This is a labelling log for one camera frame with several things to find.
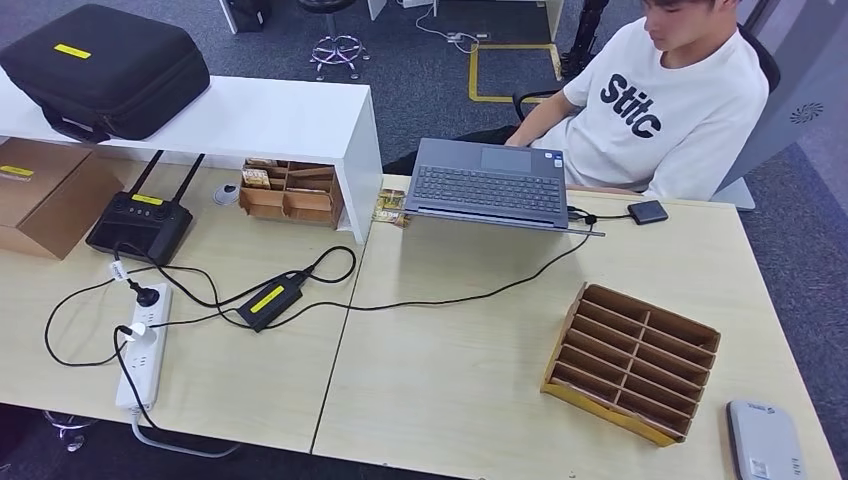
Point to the gold key card pile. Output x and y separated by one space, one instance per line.
391 207

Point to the person's right forearm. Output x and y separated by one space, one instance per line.
543 116

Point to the small cardboard card organizer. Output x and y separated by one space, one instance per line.
291 202

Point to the hotel room key card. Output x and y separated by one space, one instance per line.
256 179
260 163

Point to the person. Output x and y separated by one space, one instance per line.
662 119

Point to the grey card reader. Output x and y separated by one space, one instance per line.
765 444

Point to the grey laptop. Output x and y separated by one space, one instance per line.
489 191

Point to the black power adapter yellow label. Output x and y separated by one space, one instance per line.
270 301

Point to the yellow floor tape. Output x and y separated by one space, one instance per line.
473 74

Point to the chrome base stool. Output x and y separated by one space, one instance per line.
339 52

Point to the grey floor power strip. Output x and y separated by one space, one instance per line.
467 37

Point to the white desk shelf riser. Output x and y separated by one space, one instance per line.
252 116

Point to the small black box device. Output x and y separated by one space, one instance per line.
648 212

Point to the large cardboard slotted organizer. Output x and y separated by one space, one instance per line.
629 364

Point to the black upright stand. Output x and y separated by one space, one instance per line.
584 36

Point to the black router with antennas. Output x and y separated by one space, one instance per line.
139 227

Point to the black floor box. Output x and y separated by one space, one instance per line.
249 14

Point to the white power strip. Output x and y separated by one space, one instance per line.
144 366

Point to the black carrying case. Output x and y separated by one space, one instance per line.
99 69

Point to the brown cardboard box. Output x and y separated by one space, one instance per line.
46 195

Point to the chrome chair base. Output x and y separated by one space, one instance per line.
69 427

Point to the grey partition screen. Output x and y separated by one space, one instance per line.
815 40

